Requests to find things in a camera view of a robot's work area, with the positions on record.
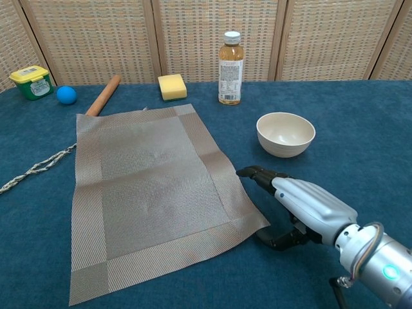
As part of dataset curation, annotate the white ceramic bowl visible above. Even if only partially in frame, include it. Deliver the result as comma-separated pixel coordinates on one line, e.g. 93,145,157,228
256,112,317,158

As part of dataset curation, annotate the woven bamboo folding screen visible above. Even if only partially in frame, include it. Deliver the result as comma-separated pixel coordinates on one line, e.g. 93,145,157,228
0,0,412,94

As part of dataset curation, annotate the gray woven placemat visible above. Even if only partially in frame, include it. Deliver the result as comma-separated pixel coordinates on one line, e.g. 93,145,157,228
68,102,270,306

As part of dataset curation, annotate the yellow sponge block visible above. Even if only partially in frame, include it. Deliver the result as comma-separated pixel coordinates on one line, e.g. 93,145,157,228
157,73,188,103

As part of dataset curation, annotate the wooden rolling pin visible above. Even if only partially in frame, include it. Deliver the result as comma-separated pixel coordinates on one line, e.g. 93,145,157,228
85,75,122,117

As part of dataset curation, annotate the twisted beige rope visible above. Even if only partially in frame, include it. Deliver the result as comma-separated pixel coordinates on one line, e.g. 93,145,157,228
0,107,149,195

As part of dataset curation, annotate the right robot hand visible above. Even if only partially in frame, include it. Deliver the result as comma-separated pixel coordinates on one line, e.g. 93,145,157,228
236,165,359,252

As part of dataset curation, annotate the blue table cloth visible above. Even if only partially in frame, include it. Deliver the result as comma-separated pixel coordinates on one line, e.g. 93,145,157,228
0,80,412,309

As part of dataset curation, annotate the black right hand cable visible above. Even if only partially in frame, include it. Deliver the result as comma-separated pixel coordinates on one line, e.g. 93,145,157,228
328,276,350,309

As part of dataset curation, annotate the blue ball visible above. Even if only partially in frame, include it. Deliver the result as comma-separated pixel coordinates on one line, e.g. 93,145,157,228
56,86,78,106

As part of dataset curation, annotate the green container yellow lid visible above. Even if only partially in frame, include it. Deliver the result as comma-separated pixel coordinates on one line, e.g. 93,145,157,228
9,65,55,101

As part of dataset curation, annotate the amber drink bottle white cap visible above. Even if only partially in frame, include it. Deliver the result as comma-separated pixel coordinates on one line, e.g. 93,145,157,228
218,31,243,106

